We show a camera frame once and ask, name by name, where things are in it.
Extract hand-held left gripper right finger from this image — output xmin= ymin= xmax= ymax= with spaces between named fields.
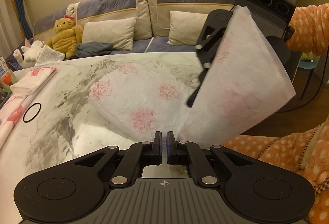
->
xmin=167 ymin=131 xmax=257 ymax=186

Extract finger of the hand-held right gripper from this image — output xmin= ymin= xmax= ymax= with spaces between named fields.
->
xmin=186 ymin=25 xmax=227 ymax=109

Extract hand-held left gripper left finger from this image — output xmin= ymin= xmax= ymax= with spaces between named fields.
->
xmin=73 ymin=131 xmax=163 ymax=186

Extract white pink-printed shopping bag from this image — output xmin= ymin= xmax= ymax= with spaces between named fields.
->
xmin=89 ymin=5 xmax=296 ymax=148

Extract black hair tie ring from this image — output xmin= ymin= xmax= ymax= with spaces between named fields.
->
xmin=23 ymin=103 xmax=42 ymax=123

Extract person's right forearm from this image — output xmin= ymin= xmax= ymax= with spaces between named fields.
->
xmin=286 ymin=3 xmax=329 ymax=56

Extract folded pink bag red print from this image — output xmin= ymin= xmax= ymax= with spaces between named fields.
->
xmin=10 ymin=66 xmax=57 ymax=96

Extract folded white pink bag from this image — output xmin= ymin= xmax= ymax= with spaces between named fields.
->
xmin=0 ymin=94 xmax=31 ymax=148

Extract beige pillow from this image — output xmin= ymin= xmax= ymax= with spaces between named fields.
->
xmin=167 ymin=10 xmax=210 ymax=46
xmin=82 ymin=17 xmax=137 ymax=51

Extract blue round stool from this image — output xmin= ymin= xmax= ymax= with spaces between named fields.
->
xmin=297 ymin=58 xmax=322 ymax=102

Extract person's orange dotted robe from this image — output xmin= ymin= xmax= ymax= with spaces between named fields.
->
xmin=222 ymin=116 xmax=329 ymax=224

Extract grey clothing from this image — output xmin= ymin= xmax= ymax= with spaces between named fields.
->
xmin=75 ymin=42 xmax=114 ymax=58

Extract yellow cat plush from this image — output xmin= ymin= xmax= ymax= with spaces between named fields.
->
xmin=45 ymin=15 xmax=84 ymax=59

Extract white lace cloth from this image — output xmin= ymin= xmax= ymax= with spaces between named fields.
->
xmin=34 ymin=44 xmax=65 ymax=67

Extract green orange toy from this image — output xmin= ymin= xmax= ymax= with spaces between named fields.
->
xmin=0 ymin=70 xmax=20 ymax=94

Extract milk carton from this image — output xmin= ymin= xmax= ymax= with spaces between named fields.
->
xmin=0 ymin=57 xmax=8 ymax=78

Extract blue curtain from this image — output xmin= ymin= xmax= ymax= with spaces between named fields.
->
xmin=0 ymin=0 xmax=35 ymax=39

